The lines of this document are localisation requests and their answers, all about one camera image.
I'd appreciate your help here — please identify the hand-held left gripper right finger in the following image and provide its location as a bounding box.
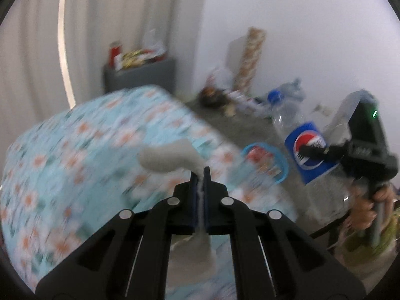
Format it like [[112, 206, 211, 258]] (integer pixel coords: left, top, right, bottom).
[[203, 166, 367, 300]]

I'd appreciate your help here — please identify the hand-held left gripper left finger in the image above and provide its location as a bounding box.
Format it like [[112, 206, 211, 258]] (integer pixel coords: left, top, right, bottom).
[[35, 166, 204, 300]]

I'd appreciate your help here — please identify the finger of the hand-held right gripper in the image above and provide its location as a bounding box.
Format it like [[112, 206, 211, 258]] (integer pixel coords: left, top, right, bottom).
[[298, 142, 351, 163]]

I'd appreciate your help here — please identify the blue label plastic bottle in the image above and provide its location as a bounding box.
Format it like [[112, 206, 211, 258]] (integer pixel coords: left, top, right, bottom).
[[267, 89, 354, 219]]

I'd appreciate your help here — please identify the blue plastic basket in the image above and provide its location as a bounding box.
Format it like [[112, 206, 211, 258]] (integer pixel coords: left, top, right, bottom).
[[240, 142, 290, 184]]

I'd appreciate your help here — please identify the white paper cup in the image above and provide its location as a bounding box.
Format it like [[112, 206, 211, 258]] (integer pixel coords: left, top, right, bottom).
[[138, 139, 219, 276]]

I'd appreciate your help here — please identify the red white packaging bag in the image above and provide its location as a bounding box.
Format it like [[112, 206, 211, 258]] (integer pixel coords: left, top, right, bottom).
[[247, 147, 282, 176]]

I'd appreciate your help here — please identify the person's right hand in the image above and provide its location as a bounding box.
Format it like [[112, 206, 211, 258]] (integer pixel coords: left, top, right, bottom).
[[350, 183, 396, 238]]

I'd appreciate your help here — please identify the translucent plastic container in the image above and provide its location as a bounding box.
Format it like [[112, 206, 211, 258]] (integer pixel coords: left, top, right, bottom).
[[323, 90, 376, 144]]

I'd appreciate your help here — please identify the blue water jug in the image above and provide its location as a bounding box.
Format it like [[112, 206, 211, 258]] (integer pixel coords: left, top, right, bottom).
[[265, 78, 305, 119]]

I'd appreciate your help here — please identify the white printed carton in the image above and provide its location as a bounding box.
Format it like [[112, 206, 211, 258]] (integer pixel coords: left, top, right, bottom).
[[228, 90, 272, 116]]

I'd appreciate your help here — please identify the dark bag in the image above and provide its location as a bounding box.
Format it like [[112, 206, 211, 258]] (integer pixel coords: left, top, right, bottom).
[[199, 86, 227, 108]]

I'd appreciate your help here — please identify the patterned paper roll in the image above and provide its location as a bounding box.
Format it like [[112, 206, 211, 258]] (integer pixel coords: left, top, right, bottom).
[[234, 27, 267, 96]]

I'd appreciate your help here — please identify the blue floral blanket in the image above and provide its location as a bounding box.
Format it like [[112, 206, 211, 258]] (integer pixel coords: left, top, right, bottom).
[[0, 85, 297, 300]]

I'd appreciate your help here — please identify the white plastic bag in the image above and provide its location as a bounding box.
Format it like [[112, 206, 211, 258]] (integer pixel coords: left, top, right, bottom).
[[209, 65, 235, 91]]

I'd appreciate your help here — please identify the grey cabinet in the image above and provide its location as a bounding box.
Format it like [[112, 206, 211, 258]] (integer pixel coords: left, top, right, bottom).
[[104, 57, 176, 96]]

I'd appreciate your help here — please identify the pile of snack packets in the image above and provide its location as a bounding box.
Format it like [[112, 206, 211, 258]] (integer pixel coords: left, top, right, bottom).
[[120, 48, 166, 69]]

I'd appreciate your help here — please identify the clear knotted plastic bag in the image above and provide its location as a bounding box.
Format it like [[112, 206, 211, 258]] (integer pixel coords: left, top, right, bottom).
[[142, 29, 166, 54]]

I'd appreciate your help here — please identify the red jar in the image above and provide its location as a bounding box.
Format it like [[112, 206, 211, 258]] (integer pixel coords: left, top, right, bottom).
[[109, 41, 122, 68]]

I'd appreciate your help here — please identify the white curtain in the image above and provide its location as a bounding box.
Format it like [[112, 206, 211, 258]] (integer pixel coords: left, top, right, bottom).
[[0, 0, 208, 151]]

